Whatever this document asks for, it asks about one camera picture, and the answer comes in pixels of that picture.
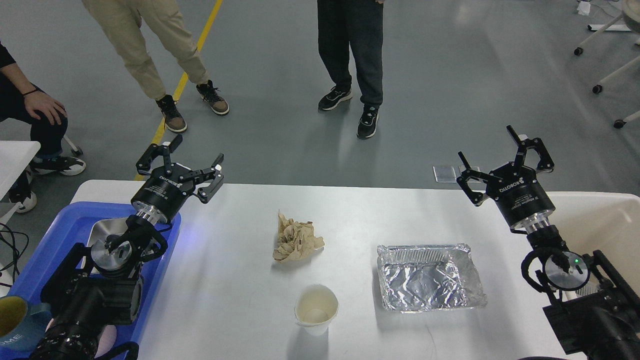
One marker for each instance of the person in dark jeans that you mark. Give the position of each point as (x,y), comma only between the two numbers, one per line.
(22,100)

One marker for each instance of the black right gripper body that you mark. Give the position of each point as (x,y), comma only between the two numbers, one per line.
(518,194)

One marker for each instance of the crumpled brown paper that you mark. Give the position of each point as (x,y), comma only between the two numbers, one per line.
(296,240)

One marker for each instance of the white side table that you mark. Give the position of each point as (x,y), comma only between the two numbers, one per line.
(14,157)

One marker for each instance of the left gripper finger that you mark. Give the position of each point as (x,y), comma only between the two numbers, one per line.
(143,164)
(203,184)

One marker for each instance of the blue plastic tray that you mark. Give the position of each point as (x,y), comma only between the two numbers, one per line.
(73,225)

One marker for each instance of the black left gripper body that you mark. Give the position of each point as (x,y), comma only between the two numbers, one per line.
(163,194)

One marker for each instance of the person in black trousers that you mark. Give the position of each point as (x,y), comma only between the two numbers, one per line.
(353,29)

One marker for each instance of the pink mug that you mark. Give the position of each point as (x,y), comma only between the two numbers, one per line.
(107,340)

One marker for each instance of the left floor outlet plate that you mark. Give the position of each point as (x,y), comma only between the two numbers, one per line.
(445,174)

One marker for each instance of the white plastic bin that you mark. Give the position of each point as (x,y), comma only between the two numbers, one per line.
(609,222)

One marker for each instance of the black and white sneaker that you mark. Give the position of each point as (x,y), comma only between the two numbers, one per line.
(21,195)

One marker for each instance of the aluminium foil tray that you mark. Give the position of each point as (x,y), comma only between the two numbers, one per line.
(416,278)

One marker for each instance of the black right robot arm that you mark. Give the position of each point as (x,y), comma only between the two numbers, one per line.
(592,309)

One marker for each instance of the white paper cup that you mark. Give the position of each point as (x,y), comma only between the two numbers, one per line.
(316,307)

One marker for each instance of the blue mug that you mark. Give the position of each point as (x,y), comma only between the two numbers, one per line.
(22,324)

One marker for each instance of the stainless steel rectangular tray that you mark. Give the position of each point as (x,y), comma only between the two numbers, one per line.
(107,230)

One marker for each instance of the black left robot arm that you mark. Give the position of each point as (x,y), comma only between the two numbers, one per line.
(101,284)

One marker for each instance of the grey office chair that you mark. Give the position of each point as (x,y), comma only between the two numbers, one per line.
(75,149)

